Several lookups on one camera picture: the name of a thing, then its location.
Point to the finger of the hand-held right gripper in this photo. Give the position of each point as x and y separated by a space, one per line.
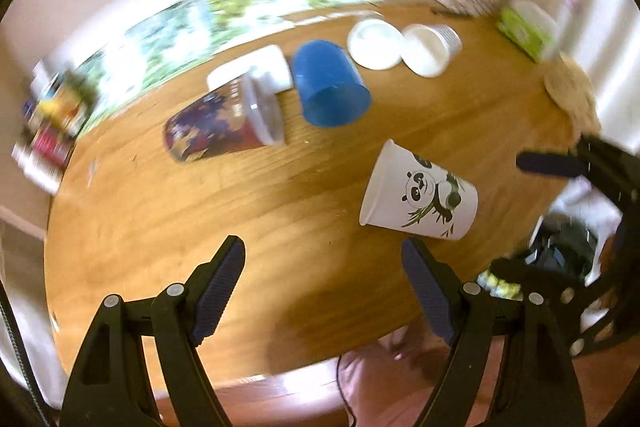
525 274
545 162

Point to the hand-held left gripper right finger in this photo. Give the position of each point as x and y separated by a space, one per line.
430 297

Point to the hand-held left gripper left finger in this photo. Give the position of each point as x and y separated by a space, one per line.
220 292

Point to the white panda print cup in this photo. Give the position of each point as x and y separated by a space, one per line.
390 187

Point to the white ribbed paper cup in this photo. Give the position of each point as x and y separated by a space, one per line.
425 52

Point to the dark patterned cup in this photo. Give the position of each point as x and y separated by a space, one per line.
210 127

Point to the blue plastic cup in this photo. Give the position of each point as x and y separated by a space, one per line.
325 77

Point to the yellow-green packet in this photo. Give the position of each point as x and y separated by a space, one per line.
502 289

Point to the green tissue box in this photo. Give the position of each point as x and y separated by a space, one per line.
525 29

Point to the white round lid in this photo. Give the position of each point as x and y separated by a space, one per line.
375 44

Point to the stack of colourful books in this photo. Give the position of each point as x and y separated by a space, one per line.
50 137

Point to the white flat box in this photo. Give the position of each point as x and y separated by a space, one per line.
270 59

